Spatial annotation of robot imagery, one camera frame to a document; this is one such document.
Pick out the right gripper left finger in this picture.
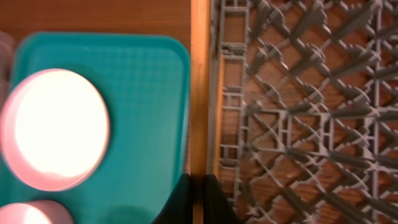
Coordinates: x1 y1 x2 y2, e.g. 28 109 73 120
152 173 193 224

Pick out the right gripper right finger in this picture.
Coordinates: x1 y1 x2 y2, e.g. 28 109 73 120
203 174 241 224

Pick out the small pink bowl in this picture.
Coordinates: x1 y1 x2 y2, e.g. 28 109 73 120
1 200 74 224

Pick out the grey dishwasher rack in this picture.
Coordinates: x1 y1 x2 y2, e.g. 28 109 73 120
213 0 397 223

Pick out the teal serving tray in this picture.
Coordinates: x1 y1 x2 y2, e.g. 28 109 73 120
1 32 190 224

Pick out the large white plate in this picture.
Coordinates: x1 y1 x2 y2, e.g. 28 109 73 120
1 68 111 192

